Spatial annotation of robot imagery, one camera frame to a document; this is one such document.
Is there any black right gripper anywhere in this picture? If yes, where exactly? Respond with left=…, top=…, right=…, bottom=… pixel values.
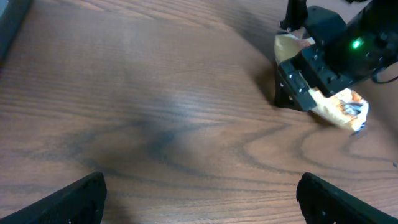
left=274, top=0, right=361, bottom=111

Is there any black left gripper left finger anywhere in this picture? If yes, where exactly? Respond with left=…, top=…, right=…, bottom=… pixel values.
left=1, top=171, right=107, bottom=224

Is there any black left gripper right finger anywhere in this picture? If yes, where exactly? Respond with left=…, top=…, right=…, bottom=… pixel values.
left=296, top=172, right=397, bottom=224

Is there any yellow snack bag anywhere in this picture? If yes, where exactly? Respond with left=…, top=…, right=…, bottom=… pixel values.
left=274, top=34, right=369, bottom=133

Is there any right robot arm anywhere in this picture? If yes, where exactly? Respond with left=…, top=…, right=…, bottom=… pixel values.
left=274, top=0, right=397, bottom=111

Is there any grey plastic shopping basket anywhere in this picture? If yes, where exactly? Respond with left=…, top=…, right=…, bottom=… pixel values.
left=0, top=0, right=32, bottom=62

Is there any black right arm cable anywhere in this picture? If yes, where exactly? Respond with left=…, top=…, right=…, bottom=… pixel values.
left=371, top=63, right=398, bottom=85

